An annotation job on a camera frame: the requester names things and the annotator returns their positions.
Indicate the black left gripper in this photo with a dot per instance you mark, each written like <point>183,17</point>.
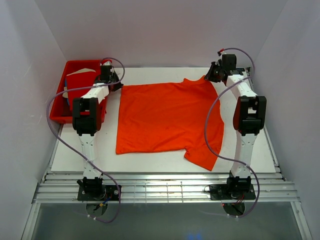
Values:
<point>118,86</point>

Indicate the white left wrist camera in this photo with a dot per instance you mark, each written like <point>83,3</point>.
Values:
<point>106,62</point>

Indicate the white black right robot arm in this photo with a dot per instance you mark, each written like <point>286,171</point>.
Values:
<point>248,121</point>

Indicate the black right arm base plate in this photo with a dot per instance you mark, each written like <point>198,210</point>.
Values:
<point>225,192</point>

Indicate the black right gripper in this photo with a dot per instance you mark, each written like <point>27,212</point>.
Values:
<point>209,76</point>

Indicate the red plastic bin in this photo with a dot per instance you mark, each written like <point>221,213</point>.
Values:
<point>60,111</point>

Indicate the orange t-shirt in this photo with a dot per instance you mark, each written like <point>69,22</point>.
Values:
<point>170,116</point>

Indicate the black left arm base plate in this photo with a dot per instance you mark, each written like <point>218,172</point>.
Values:
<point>112,192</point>

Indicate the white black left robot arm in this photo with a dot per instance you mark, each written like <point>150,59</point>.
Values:
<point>87,121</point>

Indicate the red folded t-shirt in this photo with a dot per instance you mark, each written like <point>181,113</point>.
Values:
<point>79,80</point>

